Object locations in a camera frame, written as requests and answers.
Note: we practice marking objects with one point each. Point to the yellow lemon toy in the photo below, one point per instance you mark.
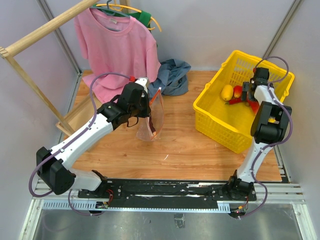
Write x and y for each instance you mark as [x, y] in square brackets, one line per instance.
[227, 92]

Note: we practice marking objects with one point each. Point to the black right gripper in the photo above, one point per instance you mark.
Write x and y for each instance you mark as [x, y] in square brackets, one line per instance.
[245, 89]

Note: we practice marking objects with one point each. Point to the grey clothes hanger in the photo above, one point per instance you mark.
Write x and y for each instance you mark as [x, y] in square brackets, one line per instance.
[108, 11]

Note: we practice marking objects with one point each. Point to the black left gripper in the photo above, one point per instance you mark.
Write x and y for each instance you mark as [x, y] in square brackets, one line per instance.
[145, 97]

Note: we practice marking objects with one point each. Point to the aluminium rail frame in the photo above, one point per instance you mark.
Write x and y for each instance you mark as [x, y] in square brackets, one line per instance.
[266, 193]

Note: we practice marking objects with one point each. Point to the yellow clothes hanger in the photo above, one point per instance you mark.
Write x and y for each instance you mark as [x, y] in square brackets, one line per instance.
[120, 10]

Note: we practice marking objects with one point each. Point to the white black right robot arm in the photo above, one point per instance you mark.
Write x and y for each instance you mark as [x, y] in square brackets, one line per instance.
[268, 130]

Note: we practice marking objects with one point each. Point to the green shirt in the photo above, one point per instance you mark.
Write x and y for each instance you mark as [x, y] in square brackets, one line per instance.
[143, 17]

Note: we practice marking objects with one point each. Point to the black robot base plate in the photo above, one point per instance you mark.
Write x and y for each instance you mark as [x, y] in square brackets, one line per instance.
[163, 194]

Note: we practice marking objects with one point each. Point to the clear orange zip top bag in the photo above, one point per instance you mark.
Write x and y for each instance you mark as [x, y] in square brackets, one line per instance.
[157, 113]

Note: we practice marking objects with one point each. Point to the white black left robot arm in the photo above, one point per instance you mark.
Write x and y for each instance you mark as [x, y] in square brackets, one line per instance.
[56, 165]

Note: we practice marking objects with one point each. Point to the blue crumpled cloth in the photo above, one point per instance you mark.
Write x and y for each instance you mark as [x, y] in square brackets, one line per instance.
[172, 78]

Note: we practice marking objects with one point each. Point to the watermelon slice toy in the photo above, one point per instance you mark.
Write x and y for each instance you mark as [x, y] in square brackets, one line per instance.
[254, 106]

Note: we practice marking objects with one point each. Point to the yellow plastic shopping basket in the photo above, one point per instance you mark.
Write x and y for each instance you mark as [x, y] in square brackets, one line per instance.
[230, 125]

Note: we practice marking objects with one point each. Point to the red chili pepper toy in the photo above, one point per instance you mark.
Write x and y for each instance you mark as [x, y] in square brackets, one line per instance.
[234, 101]

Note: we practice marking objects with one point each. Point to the red yellow mango toy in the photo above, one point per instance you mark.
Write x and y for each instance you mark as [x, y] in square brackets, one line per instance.
[237, 91]

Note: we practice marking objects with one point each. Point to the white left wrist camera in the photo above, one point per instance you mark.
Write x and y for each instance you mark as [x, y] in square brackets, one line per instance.
[144, 82]

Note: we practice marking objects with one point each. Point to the pink t-shirt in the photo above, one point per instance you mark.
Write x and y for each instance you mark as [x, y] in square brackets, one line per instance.
[116, 48]

